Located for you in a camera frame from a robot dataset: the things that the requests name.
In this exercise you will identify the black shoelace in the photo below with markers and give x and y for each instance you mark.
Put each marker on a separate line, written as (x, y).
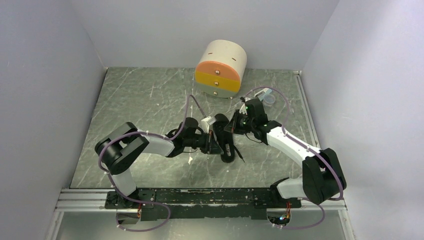
(239, 153)

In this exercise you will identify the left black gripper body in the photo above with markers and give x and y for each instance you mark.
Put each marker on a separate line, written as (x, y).
(205, 142)

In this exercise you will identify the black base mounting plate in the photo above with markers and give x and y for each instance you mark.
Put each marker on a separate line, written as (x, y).
(199, 203)

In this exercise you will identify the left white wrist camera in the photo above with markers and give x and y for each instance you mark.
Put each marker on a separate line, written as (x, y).
(206, 123)

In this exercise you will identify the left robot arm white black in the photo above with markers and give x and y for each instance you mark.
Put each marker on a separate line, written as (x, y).
(120, 149)

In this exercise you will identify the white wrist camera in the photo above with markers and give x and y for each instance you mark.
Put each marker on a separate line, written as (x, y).
(243, 109)
(206, 123)

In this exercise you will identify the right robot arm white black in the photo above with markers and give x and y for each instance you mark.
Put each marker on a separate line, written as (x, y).
(322, 177)

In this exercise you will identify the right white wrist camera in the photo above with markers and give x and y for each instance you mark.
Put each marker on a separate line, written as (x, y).
(243, 109)

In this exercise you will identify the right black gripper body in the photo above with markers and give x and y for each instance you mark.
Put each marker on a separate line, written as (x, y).
(244, 124)

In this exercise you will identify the aluminium frame rail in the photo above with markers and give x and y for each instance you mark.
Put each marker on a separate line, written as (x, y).
(93, 200)

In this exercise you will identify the clear plastic cup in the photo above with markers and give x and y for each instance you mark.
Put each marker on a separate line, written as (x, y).
(266, 97)

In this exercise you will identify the round cream drawer cabinet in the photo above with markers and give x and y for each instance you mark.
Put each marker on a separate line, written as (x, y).
(221, 69)

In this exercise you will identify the black shoe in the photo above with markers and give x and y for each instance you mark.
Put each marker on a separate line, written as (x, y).
(224, 138)

